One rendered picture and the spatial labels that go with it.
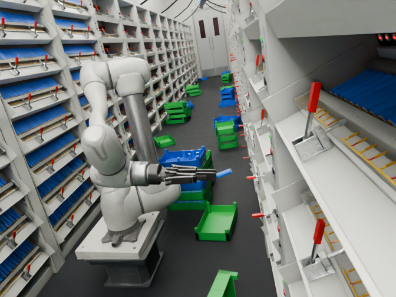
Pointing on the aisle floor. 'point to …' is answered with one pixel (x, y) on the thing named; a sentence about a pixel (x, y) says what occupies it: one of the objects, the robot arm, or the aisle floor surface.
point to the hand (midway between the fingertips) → (206, 174)
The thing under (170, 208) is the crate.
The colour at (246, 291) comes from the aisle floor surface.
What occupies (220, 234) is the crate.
